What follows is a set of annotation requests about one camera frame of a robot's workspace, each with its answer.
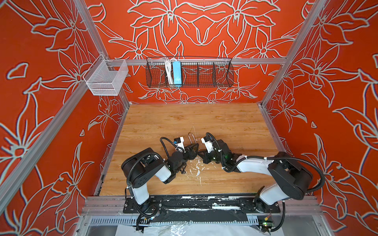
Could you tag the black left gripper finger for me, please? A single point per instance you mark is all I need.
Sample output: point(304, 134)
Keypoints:
point(192, 148)
point(191, 155)

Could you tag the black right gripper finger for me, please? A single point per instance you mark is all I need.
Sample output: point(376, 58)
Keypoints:
point(204, 157)
point(202, 152)

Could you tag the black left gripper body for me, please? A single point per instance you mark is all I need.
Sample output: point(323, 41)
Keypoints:
point(184, 158)

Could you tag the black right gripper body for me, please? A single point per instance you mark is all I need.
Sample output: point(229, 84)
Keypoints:
point(213, 156)

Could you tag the brass padlock with steel shackle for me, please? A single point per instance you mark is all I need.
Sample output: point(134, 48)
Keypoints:
point(192, 138)

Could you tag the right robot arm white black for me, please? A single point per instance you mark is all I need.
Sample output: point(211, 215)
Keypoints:
point(294, 177)

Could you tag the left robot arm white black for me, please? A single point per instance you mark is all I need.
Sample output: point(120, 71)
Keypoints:
point(141, 167)

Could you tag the small silver key on table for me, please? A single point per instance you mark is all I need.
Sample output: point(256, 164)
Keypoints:
point(183, 170)

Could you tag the light blue box in basket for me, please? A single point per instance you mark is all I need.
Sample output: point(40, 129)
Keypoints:
point(177, 74)

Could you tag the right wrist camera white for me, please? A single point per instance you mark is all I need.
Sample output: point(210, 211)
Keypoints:
point(208, 144)

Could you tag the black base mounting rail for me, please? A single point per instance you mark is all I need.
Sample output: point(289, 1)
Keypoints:
point(202, 208)

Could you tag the black wire wall basket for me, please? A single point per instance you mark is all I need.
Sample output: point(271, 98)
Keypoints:
point(197, 72)

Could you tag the white wire mesh basket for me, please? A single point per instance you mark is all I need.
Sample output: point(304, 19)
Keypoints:
point(104, 78)

